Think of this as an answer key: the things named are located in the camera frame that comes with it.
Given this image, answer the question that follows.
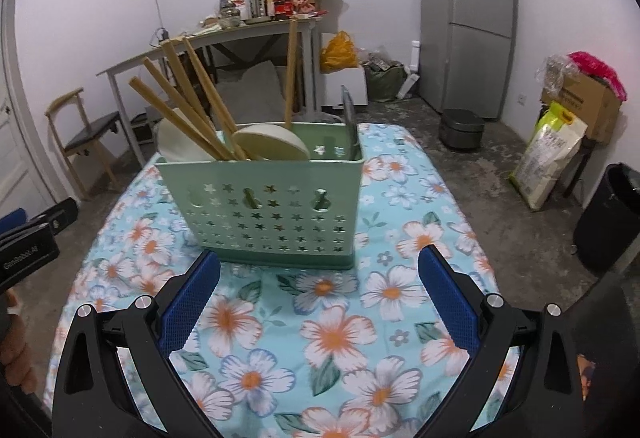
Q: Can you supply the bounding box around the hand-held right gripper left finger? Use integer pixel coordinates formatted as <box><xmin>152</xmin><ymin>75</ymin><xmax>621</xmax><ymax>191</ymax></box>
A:
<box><xmin>52</xmin><ymin>249</ymin><xmax>223</xmax><ymax>438</ymax></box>

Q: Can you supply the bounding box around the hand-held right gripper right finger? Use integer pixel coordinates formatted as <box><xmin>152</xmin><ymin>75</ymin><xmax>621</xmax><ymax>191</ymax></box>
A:
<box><xmin>417</xmin><ymin>243</ymin><xmax>589</xmax><ymax>438</ymax></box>

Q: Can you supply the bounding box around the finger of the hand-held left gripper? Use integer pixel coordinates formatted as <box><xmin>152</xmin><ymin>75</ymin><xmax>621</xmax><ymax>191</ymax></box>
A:
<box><xmin>27</xmin><ymin>198</ymin><xmax>79</xmax><ymax>235</ymax></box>
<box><xmin>0</xmin><ymin>209</ymin><xmax>28</xmax><ymax>234</ymax></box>

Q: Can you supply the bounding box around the green plastic utensil holder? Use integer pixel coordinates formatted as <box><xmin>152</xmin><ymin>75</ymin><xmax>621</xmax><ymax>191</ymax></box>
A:
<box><xmin>154</xmin><ymin>120</ymin><xmax>366</xmax><ymax>271</ymax></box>

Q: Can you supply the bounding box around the white ceramic spoon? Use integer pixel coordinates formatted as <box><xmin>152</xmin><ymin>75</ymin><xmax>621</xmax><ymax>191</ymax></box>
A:
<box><xmin>157</xmin><ymin>105</ymin><xmax>221</xmax><ymax>163</ymax></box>

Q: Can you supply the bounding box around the bamboo chopstick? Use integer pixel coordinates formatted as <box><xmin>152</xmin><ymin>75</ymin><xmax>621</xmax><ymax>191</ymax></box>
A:
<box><xmin>143</xmin><ymin>58</ymin><xmax>226</xmax><ymax>161</ymax></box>
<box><xmin>160</xmin><ymin>39</ymin><xmax>218</xmax><ymax>154</ymax></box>
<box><xmin>128</xmin><ymin>76</ymin><xmax>223</xmax><ymax>162</ymax></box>
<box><xmin>284</xmin><ymin>19</ymin><xmax>299</xmax><ymax>131</ymax></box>
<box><xmin>181</xmin><ymin>36</ymin><xmax>251</xmax><ymax>162</ymax></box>

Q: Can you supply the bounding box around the person's left hand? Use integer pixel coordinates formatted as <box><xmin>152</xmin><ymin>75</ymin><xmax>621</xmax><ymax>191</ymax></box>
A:
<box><xmin>0</xmin><ymin>288</ymin><xmax>38</xmax><ymax>386</ymax></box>

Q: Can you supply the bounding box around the white door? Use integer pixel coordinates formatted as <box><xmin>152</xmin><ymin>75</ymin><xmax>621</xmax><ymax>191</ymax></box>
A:
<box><xmin>0</xmin><ymin>0</ymin><xmax>56</xmax><ymax>219</ymax></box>

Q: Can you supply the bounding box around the wooden chair with dark seat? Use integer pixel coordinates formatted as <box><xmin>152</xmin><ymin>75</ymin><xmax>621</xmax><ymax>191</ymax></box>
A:
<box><xmin>46</xmin><ymin>87</ymin><xmax>123</xmax><ymax>201</ymax></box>

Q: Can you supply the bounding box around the floral blue blanket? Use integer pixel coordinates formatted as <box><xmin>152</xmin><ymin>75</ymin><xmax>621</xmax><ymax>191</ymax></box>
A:
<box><xmin>42</xmin><ymin>122</ymin><xmax>523</xmax><ymax>438</ymax></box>

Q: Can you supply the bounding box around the dark rice cooker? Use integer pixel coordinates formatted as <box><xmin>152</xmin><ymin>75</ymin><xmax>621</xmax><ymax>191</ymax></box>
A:
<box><xmin>439</xmin><ymin>108</ymin><xmax>486</xmax><ymax>151</ymax></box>

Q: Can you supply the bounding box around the white and yellow rice bag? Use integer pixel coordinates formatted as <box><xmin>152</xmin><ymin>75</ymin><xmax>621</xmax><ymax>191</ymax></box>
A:
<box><xmin>509</xmin><ymin>100</ymin><xmax>588</xmax><ymax>211</ymax></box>

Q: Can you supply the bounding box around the beige round spoon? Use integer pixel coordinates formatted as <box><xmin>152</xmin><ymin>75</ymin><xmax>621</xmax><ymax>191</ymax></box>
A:
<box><xmin>231</xmin><ymin>123</ymin><xmax>311</xmax><ymax>162</ymax></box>

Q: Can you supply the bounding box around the black trash bin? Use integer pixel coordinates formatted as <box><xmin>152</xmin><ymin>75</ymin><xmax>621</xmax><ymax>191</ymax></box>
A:
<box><xmin>572</xmin><ymin>163</ymin><xmax>640</xmax><ymax>274</ymax></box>

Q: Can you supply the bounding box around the metal spoon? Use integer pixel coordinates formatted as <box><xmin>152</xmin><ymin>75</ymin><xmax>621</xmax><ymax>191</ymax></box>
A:
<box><xmin>340</xmin><ymin>84</ymin><xmax>362</xmax><ymax>159</ymax></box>

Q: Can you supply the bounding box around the flat white carton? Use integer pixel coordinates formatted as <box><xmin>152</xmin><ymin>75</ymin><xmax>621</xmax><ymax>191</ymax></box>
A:
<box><xmin>397</xmin><ymin>71</ymin><xmax>421</xmax><ymax>100</ymax></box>

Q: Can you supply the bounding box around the white sack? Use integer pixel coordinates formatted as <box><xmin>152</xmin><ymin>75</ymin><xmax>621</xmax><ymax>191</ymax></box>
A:
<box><xmin>215</xmin><ymin>60</ymin><xmax>286</xmax><ymax>124</ymax></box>

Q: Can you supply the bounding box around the green trash bag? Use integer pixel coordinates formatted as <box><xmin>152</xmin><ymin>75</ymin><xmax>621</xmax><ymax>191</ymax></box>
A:
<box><xmin>361</xmin><ymin>49</ymin><xmax>407</xmax><ymax>103</ymax></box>

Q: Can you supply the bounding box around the white box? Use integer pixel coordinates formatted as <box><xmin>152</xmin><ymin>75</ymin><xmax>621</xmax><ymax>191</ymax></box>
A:
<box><xmin>320</xmin><ymin>67</ymin><xmax>370</xmax><ymax>111</ymax></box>

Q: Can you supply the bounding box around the large printed cardboard box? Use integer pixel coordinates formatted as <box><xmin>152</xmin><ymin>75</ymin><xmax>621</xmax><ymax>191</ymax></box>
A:
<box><xmin>540</xmin><ymin>68</ymin><xmax>623</xmax><ymax>144</ymax></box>

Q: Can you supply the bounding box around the white long table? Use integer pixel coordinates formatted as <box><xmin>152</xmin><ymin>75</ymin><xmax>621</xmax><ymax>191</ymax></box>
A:
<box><xmin>96</xmin><ymin>13</ymin><xmax>323</xmax><ymax>164</ymax></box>

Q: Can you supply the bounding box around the clear crinkled plastic bag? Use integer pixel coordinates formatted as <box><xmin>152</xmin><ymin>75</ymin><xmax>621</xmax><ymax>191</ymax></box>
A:
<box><xmin>535</xmin><ymin>53</ymin><xmax>576</xmax><ymax>94</ymax></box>

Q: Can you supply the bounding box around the yellow plastic bag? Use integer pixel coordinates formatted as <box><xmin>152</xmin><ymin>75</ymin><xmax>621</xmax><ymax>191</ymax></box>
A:
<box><xmin>320</xmin><ymin>30</ymin><xmax>360</xmax><ymax>73</ymax></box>

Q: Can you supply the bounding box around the pink plastic bag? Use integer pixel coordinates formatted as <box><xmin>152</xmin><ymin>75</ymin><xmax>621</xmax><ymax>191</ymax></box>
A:
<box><xmin>567</xmin><ymin>51</ymin><xmax>627</xmax><ymax>101</ymax></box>

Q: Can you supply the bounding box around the grey refrigerator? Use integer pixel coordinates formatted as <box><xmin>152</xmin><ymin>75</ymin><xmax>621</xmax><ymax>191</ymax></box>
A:
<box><xmin>416</xmin><ymin>0</ymin><xmax>519</xmax><ymax>121</ymax></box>

